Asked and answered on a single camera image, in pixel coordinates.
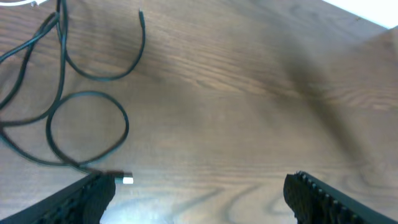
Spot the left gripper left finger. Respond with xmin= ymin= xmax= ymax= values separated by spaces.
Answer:
xmin=1 ymin=174 xmax=116 ymax=224

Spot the thin black cable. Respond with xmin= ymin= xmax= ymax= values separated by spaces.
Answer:
xmin=0 ymin=0 xmax=147 ymax=185

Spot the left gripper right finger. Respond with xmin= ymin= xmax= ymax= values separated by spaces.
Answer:
xmin=283 ymin=171 xmax=397 ymax=224

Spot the white USB cable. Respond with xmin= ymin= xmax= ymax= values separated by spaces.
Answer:
xmin=0 ymin=0 xmax=47 ymax=7

